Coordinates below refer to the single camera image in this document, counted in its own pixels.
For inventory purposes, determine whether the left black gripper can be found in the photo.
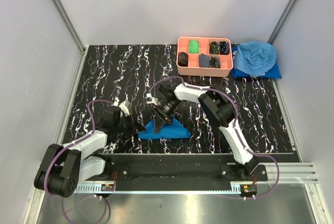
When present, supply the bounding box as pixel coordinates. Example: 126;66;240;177
114;112;146;136

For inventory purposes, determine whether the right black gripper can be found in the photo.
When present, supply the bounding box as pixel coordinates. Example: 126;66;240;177
150;99;182;134

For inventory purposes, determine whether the blue cloth napkin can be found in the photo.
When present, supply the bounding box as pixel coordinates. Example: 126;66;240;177
138;118;191;140

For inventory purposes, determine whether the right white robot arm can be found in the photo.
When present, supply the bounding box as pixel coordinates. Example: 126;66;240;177
146;82;259;181

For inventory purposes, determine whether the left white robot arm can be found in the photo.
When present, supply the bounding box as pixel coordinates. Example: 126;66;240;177
33;101;146;198

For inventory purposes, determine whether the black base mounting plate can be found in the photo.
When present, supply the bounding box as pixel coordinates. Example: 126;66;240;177
89;154;268;192

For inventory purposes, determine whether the dark patterned rolled tie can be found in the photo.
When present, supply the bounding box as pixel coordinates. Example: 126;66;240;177
177;52;188;67

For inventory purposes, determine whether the grey rolled cloth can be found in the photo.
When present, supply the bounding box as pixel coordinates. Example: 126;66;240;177
198;54;210;68

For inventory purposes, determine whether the pink compartment tray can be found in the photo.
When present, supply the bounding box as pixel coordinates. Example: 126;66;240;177
176;37;233;77

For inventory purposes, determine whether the dark floral rolled tie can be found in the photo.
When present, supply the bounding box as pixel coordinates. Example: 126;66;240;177
210;56;221;68

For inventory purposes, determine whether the green rolled cloth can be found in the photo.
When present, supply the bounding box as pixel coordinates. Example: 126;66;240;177
188;39;199;54

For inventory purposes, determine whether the green patterned rolled tie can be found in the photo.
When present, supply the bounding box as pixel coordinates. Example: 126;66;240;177
209;41;220;54

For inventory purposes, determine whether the navy dotted rolled tie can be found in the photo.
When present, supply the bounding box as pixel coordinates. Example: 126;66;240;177
219;41;230;55

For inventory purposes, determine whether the light blue bucket hat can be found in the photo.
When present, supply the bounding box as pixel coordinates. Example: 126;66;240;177
233;41;277;76

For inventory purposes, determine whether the blue folded cloth bag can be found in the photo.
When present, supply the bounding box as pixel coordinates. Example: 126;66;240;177
231;63;282;79

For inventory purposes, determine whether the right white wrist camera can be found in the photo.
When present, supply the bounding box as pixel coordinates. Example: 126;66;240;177
146;93;159;106

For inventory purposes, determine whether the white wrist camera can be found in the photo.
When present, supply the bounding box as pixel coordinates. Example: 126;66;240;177
118;100;130;116
146;93;159;106

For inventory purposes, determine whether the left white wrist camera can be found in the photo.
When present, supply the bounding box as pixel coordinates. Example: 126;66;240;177
118;100;130;116

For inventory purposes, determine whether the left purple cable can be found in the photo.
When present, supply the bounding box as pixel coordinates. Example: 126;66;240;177
43;99;115;223

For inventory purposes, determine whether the left aluminium frame post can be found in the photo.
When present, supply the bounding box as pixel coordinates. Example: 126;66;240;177
51;0;86;53

